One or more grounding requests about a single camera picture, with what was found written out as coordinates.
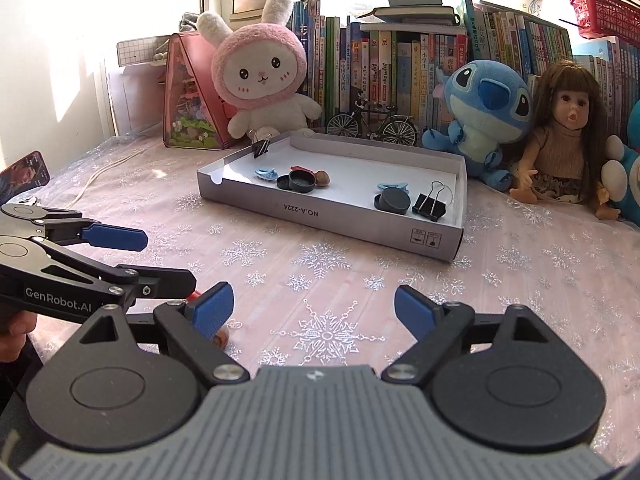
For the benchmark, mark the grey knitted cloth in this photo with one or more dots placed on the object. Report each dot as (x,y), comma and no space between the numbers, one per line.
(190,20)

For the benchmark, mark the person's left hand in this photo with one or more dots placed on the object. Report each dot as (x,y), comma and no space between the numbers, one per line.
(15,332)

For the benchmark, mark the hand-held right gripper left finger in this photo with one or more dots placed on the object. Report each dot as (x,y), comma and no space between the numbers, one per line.
(212,310)

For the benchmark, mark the blue alien plush toy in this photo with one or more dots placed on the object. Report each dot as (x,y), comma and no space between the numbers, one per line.
(490,95)

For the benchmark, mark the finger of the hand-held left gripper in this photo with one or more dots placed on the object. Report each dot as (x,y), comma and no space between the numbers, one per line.
(150,278)
(115,236)

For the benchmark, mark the large black binder clip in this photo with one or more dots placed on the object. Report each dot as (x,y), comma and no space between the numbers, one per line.
(430,202)

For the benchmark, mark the dark hardcover book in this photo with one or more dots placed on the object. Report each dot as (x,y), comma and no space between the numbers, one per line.
(407,1)

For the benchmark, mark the pink snowflake tablecloth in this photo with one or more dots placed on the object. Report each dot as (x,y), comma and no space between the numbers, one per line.
(325,270)

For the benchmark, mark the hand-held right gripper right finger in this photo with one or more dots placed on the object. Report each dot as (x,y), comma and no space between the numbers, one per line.
(415,310)

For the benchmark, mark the light blue plastic clip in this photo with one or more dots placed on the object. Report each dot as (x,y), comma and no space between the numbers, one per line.
(392,187)
(265,173)

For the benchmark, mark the dark smartphone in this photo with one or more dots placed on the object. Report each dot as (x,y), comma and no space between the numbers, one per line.
(25,170)

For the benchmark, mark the small black plastic cap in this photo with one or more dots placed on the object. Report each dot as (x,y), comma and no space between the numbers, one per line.
(284,183)
(303,181)

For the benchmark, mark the white grid board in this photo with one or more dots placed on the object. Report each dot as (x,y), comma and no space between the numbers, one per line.
(135,50)

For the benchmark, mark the red plastic basket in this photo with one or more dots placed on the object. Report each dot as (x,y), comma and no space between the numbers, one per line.
(605,15)

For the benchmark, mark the grey thick book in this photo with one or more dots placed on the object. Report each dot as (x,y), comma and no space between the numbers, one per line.
(415,14)

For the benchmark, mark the row of upright books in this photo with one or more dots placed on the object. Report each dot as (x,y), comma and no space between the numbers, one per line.
(380,70)

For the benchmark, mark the long-haired baby doll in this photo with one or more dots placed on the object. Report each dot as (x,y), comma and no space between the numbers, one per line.
(570,105)

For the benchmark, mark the small black binder clip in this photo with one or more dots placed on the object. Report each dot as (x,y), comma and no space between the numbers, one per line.
(261,146)

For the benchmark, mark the white cardboard box tray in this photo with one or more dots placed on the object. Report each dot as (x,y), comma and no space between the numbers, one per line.
(350,170)

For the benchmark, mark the pink triangular toy house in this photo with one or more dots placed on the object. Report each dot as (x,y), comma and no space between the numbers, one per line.
(190,110)

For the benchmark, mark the black model bicycle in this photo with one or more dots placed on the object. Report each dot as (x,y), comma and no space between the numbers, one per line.
(400,132)

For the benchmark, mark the pink bunny plush toy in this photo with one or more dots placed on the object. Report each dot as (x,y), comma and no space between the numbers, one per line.
(260,70)

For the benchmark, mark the blue cat plush toy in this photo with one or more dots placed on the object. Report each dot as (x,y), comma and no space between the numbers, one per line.
(625,170)

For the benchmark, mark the stack of thick books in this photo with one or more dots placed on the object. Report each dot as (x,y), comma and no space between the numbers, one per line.
(255,2)

